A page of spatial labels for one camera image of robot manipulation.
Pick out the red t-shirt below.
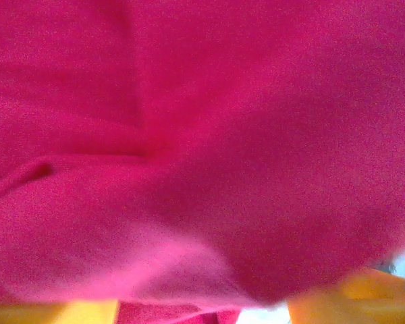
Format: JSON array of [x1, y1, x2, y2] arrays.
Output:
[[0, 0, 405, 324]]

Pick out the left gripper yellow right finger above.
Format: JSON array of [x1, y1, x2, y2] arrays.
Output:
[[286, 266, 405, 324]]

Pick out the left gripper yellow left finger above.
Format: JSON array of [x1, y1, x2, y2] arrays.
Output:
[[0, 298, 121, 324]]

